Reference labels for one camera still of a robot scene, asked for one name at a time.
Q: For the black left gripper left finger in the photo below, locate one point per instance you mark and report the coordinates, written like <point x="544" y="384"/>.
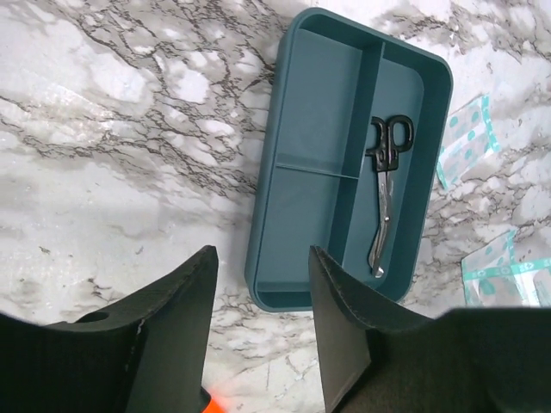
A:
<point x="143" y="353"/>

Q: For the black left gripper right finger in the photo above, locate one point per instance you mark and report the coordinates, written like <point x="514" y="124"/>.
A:
<point x="377" y="356"/>

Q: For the black handled scissors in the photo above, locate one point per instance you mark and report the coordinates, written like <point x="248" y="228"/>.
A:
<point x="385" y="161"/>

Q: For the teal divided tray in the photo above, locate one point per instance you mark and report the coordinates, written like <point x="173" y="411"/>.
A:
<point x="316" y="185"/>

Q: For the black orange highlighter marker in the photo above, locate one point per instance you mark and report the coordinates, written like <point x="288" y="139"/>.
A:
<point x="208" y="404"/>

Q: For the teal plaster sheet middle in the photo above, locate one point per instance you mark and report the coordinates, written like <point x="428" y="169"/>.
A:
<point x="492" y="277"/>

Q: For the teal plaster sheet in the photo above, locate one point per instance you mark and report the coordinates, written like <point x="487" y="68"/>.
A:
<point x="492" y="277"/>
<point x="468" y="138"/>

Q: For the teal plaster sheet far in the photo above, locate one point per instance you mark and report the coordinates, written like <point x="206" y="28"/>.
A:
<point x="468" y="138"/>

